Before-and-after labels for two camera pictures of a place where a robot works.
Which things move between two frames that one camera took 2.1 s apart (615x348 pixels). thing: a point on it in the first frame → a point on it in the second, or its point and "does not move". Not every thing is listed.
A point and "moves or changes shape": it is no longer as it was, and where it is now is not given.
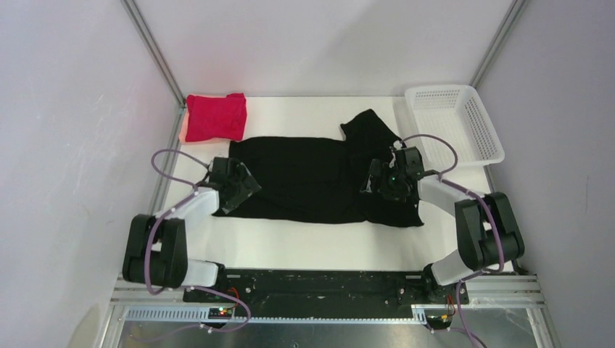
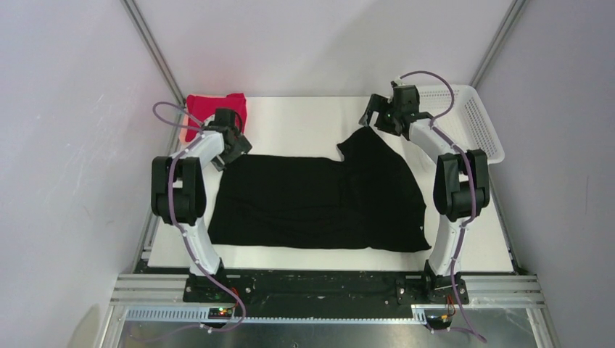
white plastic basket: x=455 y=112 does not move
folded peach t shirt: x=183 y=132 does not move
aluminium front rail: x=508 y=293 does not move
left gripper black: x=246 y=188 → x=241 y=146
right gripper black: x=383 y=169 → x=376 y=104
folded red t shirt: x=220 y=117 does not move
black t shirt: x=320 y=180 moves or changes shape
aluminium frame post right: x=515 y=9 does not move
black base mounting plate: x=277 y=294 does not move
